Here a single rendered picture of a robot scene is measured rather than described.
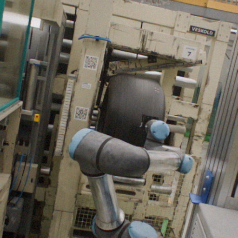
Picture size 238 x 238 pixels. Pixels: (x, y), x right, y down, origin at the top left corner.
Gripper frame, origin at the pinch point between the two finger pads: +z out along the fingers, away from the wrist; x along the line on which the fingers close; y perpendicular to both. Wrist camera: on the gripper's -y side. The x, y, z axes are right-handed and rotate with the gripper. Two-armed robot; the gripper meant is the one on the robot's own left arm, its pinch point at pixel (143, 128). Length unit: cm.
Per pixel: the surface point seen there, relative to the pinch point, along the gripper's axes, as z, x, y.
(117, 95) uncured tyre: 7.8, 15.0, 14.5
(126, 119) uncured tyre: 2.2, 9.2, 3.0
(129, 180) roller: 19.4, -1.8, -31.1
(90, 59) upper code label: 19.4, 32.2, 31.5
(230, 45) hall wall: 865, -416, 273
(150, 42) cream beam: 43, -4, 53
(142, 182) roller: 19.4, -9.3, -31.3
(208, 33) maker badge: 72, -50, 75
